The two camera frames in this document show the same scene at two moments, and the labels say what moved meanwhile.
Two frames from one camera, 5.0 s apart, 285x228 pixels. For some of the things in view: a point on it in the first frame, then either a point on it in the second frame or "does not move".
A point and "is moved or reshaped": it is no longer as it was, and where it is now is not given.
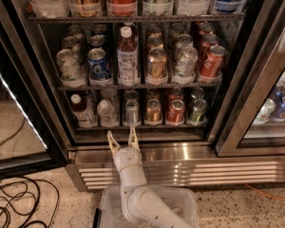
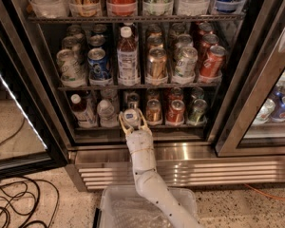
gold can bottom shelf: [154, 113] does not move
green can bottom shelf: [197, 115] does not move
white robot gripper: [128, 159] to [140, 141]
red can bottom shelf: [176, 113] does not move
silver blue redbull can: [132, 113] is moved or reshaped
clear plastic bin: [112, 213] does not move
